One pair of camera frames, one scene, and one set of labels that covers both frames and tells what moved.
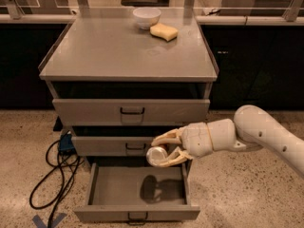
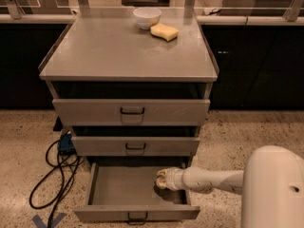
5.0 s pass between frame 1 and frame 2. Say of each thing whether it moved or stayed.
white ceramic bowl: stayed
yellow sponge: stayed
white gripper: moved
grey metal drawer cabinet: stayed
